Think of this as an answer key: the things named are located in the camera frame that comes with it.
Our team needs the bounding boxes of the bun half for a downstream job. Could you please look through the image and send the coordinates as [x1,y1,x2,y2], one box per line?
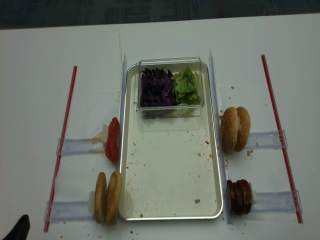
[94,172,107,224]
[105,170,122,224]

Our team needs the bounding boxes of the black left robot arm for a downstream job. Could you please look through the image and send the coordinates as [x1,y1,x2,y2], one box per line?
[3,214,31,240]

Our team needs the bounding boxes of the green lettuce pieces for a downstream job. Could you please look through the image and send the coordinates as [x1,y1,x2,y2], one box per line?
[171,66,201,105]

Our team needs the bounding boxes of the red tomato slice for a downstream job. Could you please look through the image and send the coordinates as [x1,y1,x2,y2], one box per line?
[105,117,120,164]

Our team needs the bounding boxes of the white pusher block at tomato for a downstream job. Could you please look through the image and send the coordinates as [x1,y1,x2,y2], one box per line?
[101,124,109,147]

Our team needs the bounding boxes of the clear holder under tomato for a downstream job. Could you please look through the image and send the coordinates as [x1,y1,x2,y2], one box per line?
[56,138,105,156]

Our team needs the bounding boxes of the stack of meat patties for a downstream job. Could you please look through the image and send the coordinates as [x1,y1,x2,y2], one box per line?
[226,179,253,216]

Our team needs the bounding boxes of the white pusher block at patties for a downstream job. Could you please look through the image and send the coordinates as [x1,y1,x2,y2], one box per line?
[248,182,257,208]

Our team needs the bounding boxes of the clear holder under patties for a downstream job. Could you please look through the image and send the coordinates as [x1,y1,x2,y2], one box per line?
[251,190,303,212]

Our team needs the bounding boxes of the shredded purple cabbage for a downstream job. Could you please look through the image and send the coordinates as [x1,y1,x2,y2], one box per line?
[139,67,178,108]

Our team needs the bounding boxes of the clear plastic salad box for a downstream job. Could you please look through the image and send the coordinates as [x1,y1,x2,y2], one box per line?
[133,57,205,119]

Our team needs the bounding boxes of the metal serving tray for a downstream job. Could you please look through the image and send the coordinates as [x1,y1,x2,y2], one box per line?
[118,63,223,221]

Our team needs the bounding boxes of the sesame bun top left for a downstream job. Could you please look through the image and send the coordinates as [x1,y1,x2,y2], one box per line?
[220,107,239,152]

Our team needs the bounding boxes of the sesame bun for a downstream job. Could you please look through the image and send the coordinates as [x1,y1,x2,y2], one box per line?
[220,107,239,152]
[234,106,251,152]

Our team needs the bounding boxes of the sesame bun top right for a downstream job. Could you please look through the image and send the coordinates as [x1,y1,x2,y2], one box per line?
[234,106,251,152]

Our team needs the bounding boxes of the left red strip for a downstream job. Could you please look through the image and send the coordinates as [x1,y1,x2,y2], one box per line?
[43,65,78,233]

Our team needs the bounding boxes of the red strip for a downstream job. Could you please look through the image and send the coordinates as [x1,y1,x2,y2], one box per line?
[261,54,304,224]
[43,65,78,233]

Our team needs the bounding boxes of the clear holder under sesame buns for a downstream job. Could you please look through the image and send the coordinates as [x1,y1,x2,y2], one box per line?
[244,130,288,150]

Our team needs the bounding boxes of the white pusher block at buns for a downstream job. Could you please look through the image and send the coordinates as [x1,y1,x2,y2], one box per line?
[88,191,95,215]

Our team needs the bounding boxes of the right red strip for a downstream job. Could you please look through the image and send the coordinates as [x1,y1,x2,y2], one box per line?
[261,54,304,224]

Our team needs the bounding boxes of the clear holder under bun bottoms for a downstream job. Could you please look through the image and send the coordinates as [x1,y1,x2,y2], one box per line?
[44,201,95,223]

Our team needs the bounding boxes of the left clear vertical rail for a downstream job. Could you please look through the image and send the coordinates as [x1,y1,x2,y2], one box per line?
[119,54,128,130]

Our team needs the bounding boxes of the clear vertical rail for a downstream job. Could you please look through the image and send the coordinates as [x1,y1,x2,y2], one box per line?
[119,54,128,130]
[208,49,233,225]

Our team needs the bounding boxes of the right clear vertical rail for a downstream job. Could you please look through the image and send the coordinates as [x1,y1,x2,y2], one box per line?
[208,49,233,225]

